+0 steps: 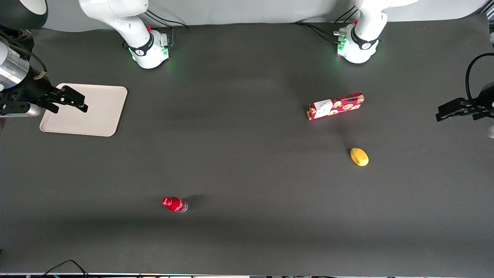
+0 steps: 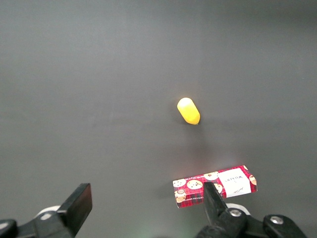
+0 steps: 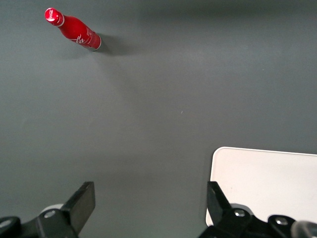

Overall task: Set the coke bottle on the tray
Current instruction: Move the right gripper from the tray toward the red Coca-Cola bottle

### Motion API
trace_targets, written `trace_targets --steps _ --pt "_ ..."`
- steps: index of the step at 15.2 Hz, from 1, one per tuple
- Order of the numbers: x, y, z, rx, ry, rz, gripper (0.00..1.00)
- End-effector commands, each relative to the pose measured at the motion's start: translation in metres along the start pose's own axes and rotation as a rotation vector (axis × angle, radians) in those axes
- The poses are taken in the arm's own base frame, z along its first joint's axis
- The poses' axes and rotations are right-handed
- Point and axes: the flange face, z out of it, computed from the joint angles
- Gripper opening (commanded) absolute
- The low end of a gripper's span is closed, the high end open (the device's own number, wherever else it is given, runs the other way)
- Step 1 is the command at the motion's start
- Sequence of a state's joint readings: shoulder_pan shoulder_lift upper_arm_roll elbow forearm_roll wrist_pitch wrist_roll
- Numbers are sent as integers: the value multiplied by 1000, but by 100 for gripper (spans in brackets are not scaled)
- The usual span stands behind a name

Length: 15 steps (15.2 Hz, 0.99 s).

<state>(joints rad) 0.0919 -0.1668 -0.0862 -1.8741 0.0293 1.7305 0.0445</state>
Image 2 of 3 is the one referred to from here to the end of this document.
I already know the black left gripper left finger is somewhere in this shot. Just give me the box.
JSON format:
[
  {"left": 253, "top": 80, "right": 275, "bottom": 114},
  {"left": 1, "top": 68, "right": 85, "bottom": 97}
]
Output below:
[{"left": 32, "top": 182, "right": 93, "bottom": 238}]

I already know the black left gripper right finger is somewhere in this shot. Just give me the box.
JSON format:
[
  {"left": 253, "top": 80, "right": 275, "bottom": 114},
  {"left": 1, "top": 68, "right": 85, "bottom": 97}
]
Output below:
[{"left": 197, "top": 181, "right": 249, "bottom": 238}]

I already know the red tartan cookie box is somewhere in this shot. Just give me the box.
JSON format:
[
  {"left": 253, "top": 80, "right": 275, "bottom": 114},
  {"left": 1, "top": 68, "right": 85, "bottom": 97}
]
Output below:
[{"left": 172, "top": 165, "right": 258, "bottom": 209}]

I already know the yellow lemon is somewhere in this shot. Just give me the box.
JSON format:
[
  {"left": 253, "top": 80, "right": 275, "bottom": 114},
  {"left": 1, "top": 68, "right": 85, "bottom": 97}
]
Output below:
[{"left": 176, "top": 97, "right": 201, "bottom": 125}]

